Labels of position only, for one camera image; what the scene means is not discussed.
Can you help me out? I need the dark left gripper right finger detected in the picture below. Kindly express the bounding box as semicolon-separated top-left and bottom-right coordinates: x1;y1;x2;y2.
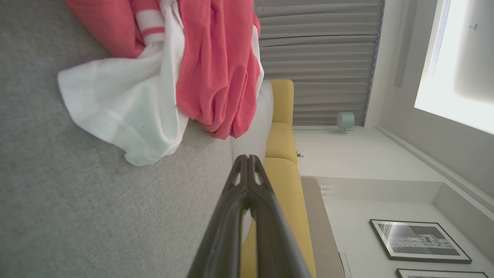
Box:
248;155;311;278

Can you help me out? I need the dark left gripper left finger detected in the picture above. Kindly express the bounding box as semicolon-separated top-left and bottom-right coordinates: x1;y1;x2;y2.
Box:
188;155;249;278

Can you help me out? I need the red and white sports jersey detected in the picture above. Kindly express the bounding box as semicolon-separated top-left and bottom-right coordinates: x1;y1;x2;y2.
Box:
57;0;265;167

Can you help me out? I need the yellow sofa backrest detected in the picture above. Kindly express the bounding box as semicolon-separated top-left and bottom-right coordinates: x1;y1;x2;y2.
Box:
239;79;317;278

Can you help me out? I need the mint green lamp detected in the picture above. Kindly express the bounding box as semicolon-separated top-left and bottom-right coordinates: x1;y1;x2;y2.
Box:
337;112;355;133

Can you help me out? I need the large black framed picture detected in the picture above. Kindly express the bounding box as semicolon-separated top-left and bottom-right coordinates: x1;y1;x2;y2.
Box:
369;219;472;264

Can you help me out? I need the large grey sofa seat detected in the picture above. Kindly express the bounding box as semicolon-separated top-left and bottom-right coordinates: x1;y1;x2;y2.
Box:
0;0;247;278

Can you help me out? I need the grey pleated curtain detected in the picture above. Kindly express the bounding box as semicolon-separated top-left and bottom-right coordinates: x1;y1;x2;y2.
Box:
254;0;385;126

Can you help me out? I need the white ceiling light panel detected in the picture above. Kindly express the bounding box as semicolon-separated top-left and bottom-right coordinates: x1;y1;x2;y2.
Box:
414;0;494;135

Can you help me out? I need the beige wall panel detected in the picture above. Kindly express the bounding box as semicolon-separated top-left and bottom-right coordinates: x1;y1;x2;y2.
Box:
300;177;346;278

